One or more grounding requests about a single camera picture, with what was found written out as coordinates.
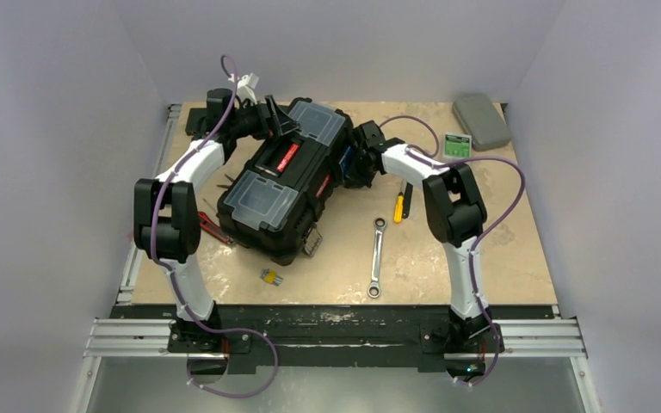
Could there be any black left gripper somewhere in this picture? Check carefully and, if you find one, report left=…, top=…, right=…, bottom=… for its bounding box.
left=232, top=101, right=301, bottom=146

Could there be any black plastic toolbox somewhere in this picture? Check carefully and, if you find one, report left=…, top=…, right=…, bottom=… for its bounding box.
left=217, top=98, right=355, bottom=266

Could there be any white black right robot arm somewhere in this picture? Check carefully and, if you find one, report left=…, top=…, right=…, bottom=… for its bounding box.
left=348, top=121, right=491, bottom=350

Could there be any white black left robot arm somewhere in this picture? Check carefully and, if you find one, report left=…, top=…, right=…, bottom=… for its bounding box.
left=133, top=93, right=299, bottom=352

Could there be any small black adjustable wrench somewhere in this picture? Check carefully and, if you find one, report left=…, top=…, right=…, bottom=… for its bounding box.
left=401, top=182, right=414, bottom=219

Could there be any green white bit box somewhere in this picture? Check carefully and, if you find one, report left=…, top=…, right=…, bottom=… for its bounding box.
left=441, top=133, right=472, bottom=160

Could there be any grey plastic case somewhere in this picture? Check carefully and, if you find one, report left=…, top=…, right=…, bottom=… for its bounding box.
left=453, top=93, right=512, bottom=151

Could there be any silver ratchet wrench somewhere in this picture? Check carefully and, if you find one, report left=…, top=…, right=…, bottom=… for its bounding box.
left=367, top=217, right=386, bottom=299

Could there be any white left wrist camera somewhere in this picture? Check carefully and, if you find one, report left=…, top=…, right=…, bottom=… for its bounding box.
left=228, top=73, right=259, bottom=104

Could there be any yellow handled screwdriver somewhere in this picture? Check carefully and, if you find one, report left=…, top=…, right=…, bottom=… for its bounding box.
left=393, top=180, right=406, bottom=224

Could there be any black network switch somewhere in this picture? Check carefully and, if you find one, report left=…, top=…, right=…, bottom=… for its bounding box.
left=185, top=108, right=207, bottom=138

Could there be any red black wire stripper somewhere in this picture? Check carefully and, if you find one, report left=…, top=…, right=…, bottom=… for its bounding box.
left=197, top=211, right=236, bottom=246

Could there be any aluminium frame rail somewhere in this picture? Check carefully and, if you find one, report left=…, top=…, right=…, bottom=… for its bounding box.
left=83, top=103, right=183, bottom=361

